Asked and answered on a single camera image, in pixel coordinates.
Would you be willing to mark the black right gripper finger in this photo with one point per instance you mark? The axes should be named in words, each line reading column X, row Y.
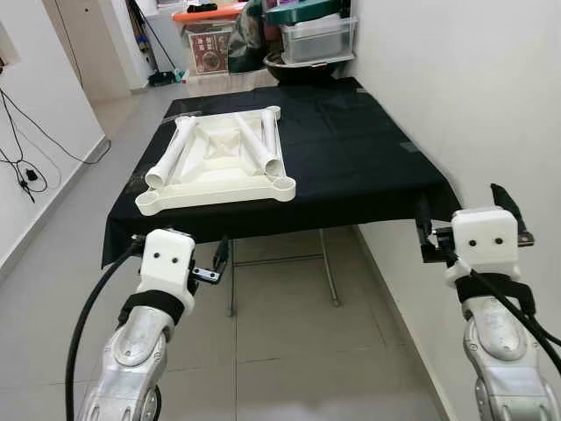
column 508, row 210
column 424, row 213

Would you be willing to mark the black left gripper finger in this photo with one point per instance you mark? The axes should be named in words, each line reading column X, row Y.
column 223, row 252

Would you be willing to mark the white plastic children table top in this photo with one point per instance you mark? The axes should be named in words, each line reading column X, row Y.
column 219, row 180

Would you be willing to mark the black tablecloth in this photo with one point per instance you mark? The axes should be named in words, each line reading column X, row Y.
column 351, row 167

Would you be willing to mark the beige low bench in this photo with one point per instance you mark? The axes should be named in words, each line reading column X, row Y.
column 228, row 81

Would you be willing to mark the black wok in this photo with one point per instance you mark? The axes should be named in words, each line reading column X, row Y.
column 294, row 72

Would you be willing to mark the black power adapter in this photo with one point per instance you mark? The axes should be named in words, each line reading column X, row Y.
column 31, row 175

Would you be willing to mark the clear plastic storage box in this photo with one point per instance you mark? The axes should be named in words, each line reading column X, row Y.
column 320, row 42

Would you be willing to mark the orange-lidded clear storage box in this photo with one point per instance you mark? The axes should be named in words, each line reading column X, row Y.
column 210, row 48

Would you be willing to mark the black bag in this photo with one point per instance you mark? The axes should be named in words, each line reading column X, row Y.
column 250, row 39

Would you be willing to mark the beige door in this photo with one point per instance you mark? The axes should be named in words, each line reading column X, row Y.
column 88, row 44

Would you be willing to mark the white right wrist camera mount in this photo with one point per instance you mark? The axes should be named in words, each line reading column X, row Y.
column 482, row 232

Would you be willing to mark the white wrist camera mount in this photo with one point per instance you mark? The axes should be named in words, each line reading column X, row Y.
column 482, row 232
column 166, row 254

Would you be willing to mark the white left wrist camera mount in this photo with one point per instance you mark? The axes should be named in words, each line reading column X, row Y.
column 166, row 254

